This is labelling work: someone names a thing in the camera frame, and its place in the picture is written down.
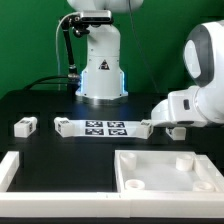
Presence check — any white fiducial tag sheet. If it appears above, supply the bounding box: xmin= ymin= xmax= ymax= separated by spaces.
xmin=72 ymin=120 xmax=140 ymax=137

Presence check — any camera on black mount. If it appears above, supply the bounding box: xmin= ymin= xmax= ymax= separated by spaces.
xmin=61 ymin=10 xmax=113 ymax=38

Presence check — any grey thin cable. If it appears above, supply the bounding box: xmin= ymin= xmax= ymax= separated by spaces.
xmin=54 ymin=13 xmax=81 ymax=92

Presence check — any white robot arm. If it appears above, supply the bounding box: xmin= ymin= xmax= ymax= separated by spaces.
xmin=67 ymin=0 xmax=224 ymax=127

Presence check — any white U-shaped fence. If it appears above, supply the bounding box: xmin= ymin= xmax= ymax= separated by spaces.
xmin=0 ymin=151 xmax=224 ymax=218

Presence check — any white square tabletop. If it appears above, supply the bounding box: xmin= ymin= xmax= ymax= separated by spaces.
xmin=114 ymin=150 xmax=224 ymax=193

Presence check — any black cable bundle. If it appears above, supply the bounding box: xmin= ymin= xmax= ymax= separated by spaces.
xmin=23 ymin=19 xmax=83 ymax=92

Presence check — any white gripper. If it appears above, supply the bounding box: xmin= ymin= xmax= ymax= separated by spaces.
xmin=151 ymin=86 xmax=205 ymax=127

